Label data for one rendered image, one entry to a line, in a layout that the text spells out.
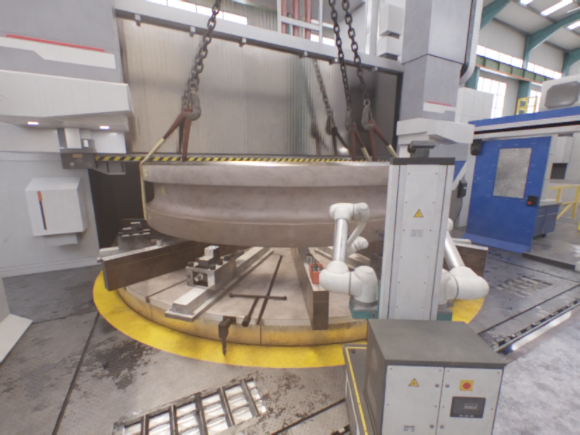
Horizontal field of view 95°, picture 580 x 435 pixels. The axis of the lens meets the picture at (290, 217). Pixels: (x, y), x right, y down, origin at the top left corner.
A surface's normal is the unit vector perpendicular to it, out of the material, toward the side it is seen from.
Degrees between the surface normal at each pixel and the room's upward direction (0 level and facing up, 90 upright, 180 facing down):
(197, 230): 90
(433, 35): 90
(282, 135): 90
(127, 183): 90
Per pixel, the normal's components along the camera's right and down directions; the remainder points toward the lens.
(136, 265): 0.76, 0.13
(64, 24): 0.45, 0.18
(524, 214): -0.89, 0.09
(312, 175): 0.09, 0.19
